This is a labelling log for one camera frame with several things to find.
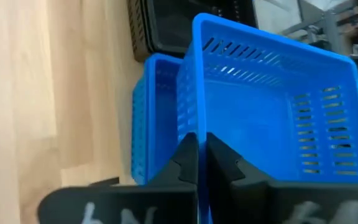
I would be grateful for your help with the black plastic basket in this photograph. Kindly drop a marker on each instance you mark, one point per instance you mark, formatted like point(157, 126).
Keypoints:
point(137, 37)
point(179, 25)

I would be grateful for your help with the grey metal rack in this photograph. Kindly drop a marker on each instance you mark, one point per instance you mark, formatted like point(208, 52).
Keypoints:
point(328, 21)

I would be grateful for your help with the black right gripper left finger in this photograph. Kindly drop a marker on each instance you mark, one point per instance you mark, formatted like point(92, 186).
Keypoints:
point(154, 202)

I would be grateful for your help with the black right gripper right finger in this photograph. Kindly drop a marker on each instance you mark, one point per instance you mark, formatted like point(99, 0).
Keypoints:
point(291, 202)

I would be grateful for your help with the blue plastic basket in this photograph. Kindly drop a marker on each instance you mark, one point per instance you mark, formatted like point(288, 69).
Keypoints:
point(253, 124)
point(154, 124)

